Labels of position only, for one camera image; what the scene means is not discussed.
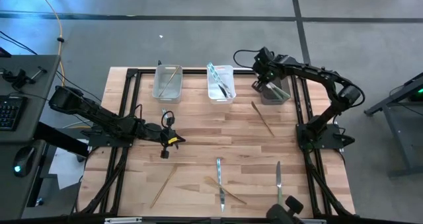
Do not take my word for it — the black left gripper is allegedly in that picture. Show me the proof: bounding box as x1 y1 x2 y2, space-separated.
152 117 186 159

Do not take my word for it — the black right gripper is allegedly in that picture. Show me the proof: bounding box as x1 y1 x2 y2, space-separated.
252 63 278 93

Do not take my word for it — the green handle cutlery piece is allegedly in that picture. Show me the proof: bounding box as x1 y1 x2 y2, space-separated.
272 82 291 98

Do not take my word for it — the wooden chopstick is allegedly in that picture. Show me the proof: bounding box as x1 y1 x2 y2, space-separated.
250 100 276 137
149 163 178 210

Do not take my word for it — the teal patterned handle cutlery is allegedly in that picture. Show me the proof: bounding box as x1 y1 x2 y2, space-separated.
211 65 234 98
206 62 232 98

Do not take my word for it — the dark grey plastic bin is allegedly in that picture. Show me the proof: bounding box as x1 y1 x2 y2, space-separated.
259 75 291 105

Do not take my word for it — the pale grey plastic bin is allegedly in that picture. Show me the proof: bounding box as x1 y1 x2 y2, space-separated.
152 64 184 104

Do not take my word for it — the white plastic bin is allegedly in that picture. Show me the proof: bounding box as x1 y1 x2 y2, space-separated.
206 64 237 105

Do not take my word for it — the white paper sheet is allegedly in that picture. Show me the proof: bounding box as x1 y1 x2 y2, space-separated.
48 147 89 191

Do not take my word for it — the black desk foot bar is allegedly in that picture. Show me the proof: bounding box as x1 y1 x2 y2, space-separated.
32 121 91 158

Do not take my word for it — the grey office desk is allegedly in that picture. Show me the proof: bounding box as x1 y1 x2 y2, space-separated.
0 54 63 220

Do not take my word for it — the dark grey side table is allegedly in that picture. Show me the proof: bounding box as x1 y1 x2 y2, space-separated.
363 71 423 178

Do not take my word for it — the black computer mouse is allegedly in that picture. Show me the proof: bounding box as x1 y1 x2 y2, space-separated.
12 146 36 178

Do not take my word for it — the black device green light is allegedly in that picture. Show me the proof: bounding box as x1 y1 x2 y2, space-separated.
408 84 423 102

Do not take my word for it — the black computer keyboard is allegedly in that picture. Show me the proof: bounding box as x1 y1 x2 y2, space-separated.
0 95 29 132

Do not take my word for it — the black left camera cable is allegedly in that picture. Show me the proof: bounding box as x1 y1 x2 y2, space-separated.
160 109 175 129

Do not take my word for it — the black camera cable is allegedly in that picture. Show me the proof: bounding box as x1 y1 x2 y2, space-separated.
160 109 175 129
233 49 262 69

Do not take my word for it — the black right camera cable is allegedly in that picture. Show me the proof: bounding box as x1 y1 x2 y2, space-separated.
233 49 262 69

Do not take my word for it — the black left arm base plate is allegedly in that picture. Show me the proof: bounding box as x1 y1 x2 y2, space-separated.
88 131 135 149

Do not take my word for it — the black aluminium table frame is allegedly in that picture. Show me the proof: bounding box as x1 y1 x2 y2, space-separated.
76 67 357 218

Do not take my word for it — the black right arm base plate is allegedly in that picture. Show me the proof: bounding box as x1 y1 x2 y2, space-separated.
295 122 356 151

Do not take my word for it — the black floor cable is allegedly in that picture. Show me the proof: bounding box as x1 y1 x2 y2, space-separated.
56 70 103 102
0 34 34 54
0 30 39 56

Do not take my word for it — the yellow cable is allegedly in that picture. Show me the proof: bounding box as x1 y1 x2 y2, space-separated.
32 0 66 86

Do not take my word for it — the black mount clamp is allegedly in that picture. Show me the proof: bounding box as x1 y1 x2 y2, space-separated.
1 66 48 90

